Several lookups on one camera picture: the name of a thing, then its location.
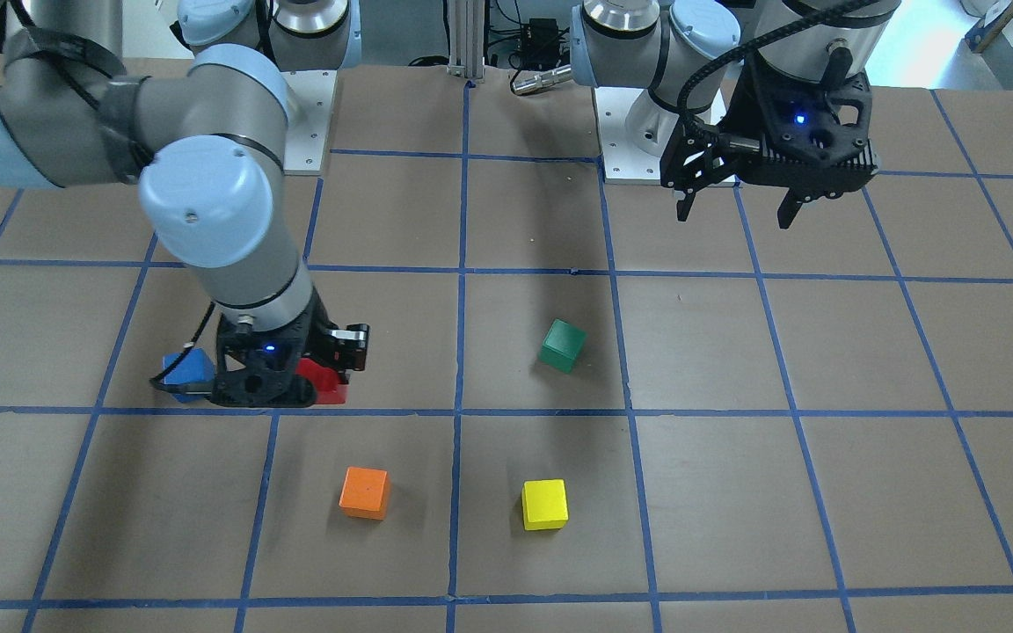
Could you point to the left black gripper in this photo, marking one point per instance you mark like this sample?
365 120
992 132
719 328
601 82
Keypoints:
746 110

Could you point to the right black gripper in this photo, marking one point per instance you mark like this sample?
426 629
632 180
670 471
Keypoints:
320 328

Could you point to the red wooden block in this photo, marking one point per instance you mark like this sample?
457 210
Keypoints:
325 381

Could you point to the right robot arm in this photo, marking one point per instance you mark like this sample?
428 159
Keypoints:
206 151

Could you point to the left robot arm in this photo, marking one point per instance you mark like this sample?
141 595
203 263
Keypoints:
680 52

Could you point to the orange wooden block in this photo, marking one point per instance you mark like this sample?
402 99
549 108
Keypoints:
365 493

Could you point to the blue wooden block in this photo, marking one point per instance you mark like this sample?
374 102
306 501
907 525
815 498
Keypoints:
195 368

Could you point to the green wooden block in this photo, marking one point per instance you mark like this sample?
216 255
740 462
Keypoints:
562 345

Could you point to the yellow wooden block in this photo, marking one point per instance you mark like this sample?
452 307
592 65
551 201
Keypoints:
544 504

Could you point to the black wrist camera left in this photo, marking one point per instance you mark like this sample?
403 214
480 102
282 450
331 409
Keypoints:
813 137

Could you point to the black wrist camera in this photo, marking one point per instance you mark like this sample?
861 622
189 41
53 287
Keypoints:
813 137
252 368

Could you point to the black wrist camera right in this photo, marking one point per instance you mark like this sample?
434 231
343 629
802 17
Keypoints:
252 368

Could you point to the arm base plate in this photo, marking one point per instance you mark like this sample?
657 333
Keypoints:
633 132
310 98

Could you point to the aluminium frame post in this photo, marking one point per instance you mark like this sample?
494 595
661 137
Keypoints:
466 39

